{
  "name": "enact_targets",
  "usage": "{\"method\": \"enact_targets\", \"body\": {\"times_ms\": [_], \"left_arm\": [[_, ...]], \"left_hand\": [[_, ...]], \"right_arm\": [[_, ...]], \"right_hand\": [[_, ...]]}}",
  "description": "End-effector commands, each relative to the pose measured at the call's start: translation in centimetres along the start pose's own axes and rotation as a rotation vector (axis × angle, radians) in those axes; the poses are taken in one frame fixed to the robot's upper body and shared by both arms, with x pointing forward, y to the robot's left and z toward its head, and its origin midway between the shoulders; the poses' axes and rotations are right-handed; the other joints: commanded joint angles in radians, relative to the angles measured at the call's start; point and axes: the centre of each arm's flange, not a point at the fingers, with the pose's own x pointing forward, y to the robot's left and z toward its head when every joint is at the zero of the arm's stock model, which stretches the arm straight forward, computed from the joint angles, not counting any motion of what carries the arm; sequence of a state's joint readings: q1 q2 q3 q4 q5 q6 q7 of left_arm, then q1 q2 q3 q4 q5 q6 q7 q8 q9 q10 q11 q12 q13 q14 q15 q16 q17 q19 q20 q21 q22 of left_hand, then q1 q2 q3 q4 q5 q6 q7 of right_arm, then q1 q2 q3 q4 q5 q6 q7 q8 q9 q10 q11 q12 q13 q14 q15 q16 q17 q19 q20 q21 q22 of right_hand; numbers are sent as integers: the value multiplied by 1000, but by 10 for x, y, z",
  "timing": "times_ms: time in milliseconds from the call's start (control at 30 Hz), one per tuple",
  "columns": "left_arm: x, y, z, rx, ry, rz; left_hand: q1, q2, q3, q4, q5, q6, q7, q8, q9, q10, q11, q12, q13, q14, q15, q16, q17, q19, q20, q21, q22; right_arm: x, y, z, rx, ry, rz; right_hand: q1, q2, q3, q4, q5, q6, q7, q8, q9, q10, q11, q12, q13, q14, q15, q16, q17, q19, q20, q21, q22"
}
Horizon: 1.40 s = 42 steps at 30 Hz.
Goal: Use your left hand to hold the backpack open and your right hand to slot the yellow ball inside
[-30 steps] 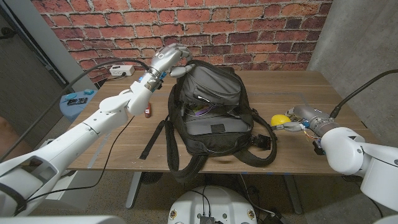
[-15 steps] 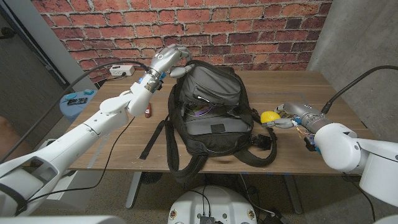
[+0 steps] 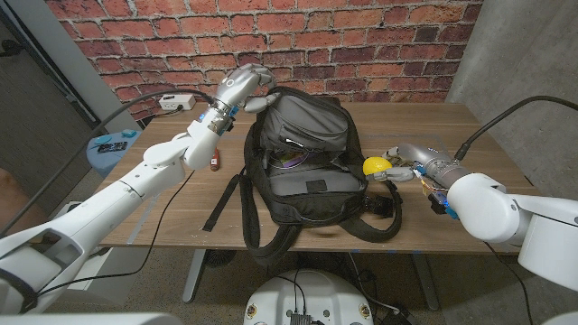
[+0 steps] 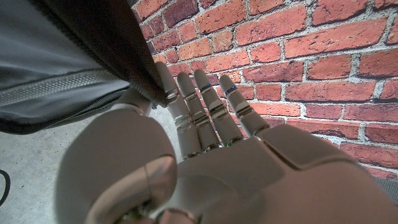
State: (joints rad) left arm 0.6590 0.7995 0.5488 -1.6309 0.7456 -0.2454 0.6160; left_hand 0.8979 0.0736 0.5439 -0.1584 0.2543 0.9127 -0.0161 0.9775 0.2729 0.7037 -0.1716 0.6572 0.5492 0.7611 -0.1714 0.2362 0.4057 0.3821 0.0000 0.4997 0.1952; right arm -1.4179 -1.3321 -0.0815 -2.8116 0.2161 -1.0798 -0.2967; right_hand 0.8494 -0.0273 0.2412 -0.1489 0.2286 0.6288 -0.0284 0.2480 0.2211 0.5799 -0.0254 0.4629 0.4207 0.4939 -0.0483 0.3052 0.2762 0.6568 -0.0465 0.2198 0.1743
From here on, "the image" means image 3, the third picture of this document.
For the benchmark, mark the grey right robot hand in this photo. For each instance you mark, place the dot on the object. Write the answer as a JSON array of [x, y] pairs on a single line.
[[424, 164]]

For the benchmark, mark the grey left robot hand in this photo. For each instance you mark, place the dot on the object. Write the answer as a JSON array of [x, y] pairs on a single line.
[[241, 88]]

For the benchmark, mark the yellow ball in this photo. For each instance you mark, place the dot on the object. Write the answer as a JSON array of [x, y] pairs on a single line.
[[376, 165]]

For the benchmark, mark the black backpack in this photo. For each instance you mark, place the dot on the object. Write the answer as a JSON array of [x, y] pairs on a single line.
[[316, 135]]

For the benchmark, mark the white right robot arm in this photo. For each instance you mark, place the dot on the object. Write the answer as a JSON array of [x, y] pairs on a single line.
[[519, 221]]

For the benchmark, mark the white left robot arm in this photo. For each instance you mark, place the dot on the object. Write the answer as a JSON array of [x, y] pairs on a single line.
[[113, 212]]

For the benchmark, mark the white power strip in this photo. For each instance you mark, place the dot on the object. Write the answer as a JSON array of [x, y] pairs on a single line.
[[176, 102]]

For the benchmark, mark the small red bottle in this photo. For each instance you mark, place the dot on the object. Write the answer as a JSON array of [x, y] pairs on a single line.
[[215, 160]]

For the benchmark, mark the purple shiny disc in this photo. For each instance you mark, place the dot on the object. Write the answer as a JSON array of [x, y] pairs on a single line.
[[293, 160]]

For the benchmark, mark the grey table leg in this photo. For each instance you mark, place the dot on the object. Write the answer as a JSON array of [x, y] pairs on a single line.
[[425, 284], [193, 280]]

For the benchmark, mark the small teal block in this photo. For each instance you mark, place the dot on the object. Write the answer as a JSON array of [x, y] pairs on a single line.
[[129, 133]]

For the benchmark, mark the black smartphone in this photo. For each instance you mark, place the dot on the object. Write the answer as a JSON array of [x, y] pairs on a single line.
[[113, 147]]

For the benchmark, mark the teal round disc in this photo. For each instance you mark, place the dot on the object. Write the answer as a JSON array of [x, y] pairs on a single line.
[[102, 139]]

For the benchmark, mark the blue round stool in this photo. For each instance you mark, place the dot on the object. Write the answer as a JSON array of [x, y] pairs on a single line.
[[106, 162]]

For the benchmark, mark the black round fan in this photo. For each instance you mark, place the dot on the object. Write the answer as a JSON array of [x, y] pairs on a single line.
[[220, 258]]

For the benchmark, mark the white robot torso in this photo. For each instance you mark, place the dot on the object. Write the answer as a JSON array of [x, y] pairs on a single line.
[[307, 298]]

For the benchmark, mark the person's bare leg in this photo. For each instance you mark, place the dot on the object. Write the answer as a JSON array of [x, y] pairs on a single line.
[[13, 198]]

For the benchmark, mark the printed brick wall backdrop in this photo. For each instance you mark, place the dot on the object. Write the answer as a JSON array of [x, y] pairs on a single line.
[[316, 45]]

